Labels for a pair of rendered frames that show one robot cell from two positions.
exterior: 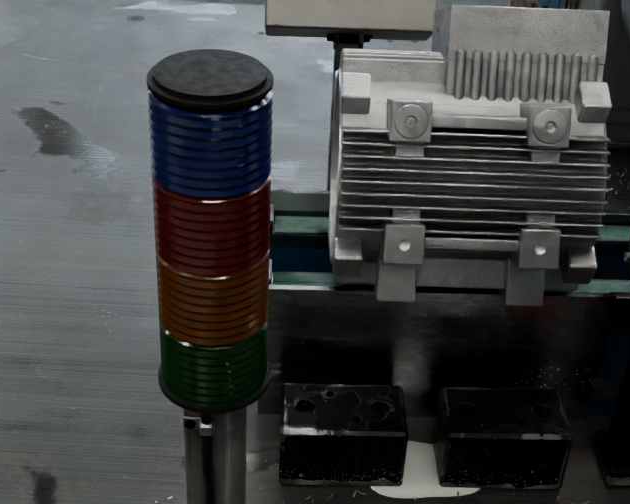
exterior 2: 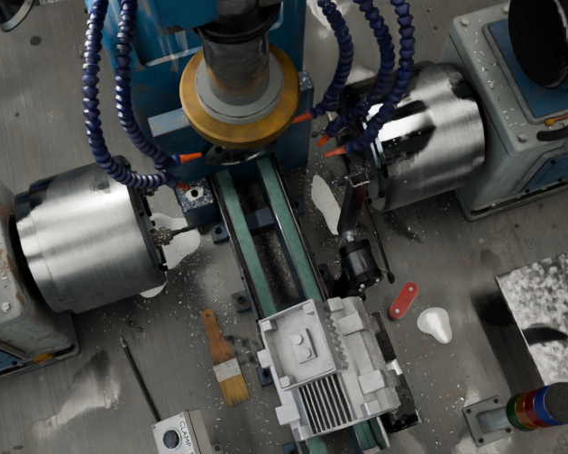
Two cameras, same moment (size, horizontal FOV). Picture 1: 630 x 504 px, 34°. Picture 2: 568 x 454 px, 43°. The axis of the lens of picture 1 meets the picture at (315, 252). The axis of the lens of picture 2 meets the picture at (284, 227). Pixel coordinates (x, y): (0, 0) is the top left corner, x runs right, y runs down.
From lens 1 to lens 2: 1.23 m
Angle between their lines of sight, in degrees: 64
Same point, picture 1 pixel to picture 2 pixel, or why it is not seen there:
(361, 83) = (372, 404)
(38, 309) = not seen: outside the picture
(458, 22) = (337, 366)
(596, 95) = (337, 303)
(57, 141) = not seen: outside the picture
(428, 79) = (343, 379)
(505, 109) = (345, 342)
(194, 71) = not seen: outside the picture
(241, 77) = (564, 390)
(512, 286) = not seen: hidden behind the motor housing
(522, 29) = (328, 337)
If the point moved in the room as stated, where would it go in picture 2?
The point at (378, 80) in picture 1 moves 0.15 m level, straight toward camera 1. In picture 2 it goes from (351, 402) to (440, 380)
